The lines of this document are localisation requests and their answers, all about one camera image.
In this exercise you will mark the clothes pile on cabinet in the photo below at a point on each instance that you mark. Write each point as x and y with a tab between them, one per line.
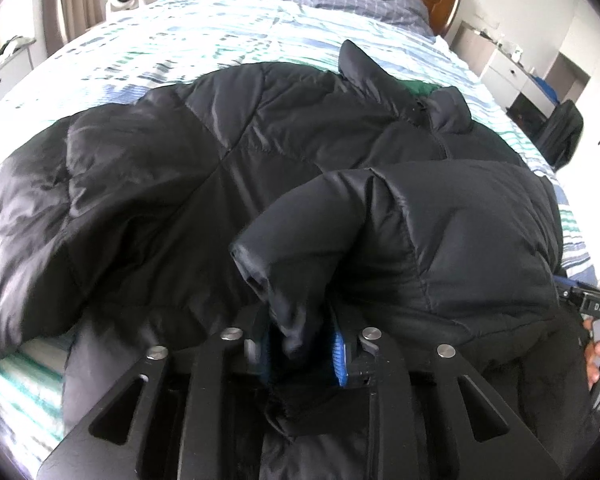
11	47

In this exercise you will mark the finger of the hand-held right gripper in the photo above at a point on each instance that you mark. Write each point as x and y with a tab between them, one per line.
567	292

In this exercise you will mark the white window-side cabinet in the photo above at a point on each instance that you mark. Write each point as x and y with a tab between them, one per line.
5	85

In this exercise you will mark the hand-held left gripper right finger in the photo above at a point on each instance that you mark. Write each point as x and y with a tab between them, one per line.
339	355

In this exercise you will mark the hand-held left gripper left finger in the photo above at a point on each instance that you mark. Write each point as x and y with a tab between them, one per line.
261	356

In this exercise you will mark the black puffer jacket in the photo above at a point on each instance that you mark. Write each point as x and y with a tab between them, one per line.
190	180

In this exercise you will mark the black garment on chair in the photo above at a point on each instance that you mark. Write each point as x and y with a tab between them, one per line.
562	132

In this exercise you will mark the white desk with drawers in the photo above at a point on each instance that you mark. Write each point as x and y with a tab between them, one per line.
510	72

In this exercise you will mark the striped bed cover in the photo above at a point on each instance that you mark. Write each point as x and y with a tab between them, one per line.
190	35

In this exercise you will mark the white wardrobe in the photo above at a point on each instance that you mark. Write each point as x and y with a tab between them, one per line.
585	50

